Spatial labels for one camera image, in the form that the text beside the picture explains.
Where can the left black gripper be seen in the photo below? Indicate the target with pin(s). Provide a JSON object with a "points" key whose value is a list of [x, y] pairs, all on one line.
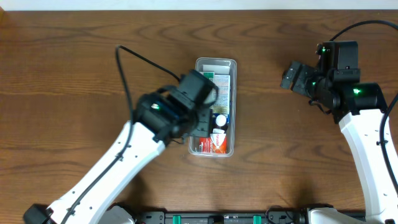
{"points": [[203, 123]]}

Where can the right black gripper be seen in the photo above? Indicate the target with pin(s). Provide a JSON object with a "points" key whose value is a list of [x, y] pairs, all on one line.
{"points": [[298, 80]]}

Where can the red orange box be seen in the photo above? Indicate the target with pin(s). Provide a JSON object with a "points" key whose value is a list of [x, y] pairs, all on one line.
{"points": [[216, 144]]}

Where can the dark bottle white cap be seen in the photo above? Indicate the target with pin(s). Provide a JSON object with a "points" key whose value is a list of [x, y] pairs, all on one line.
{"points": [[220, 125]]}

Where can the blue tall box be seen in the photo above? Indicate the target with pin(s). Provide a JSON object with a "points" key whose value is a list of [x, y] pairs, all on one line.
{"points": [[222, 104]]}

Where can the white green medicine box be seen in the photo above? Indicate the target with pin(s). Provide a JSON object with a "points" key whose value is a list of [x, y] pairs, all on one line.
{"points": [[208, 75]]}

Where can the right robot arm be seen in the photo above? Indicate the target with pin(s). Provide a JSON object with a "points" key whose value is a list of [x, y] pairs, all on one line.
{"points": [[361, 112]]}

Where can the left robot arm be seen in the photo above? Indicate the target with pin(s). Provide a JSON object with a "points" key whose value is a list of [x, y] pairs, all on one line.
{"points": [[157, 121]]}

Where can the clear plastic container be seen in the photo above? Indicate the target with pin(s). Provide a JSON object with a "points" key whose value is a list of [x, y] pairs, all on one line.
{"points": [[221, 66]]}

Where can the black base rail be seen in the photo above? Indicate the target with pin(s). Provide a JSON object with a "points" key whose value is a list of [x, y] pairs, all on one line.
{"points": [[120, 215]]}

